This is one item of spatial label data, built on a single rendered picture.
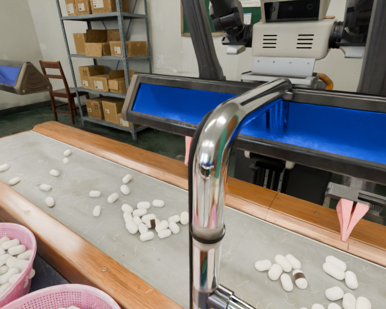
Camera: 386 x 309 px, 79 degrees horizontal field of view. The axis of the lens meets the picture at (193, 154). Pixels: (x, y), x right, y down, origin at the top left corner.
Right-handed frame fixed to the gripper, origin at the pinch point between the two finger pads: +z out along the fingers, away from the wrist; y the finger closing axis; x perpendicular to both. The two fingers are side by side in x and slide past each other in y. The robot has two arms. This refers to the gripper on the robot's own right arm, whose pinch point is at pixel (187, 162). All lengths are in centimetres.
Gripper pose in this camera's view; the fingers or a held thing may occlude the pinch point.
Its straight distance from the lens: 63.8
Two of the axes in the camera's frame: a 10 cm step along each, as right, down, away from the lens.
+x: 3.6, 4.4, 8.2
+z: -4.1, 8.6, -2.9
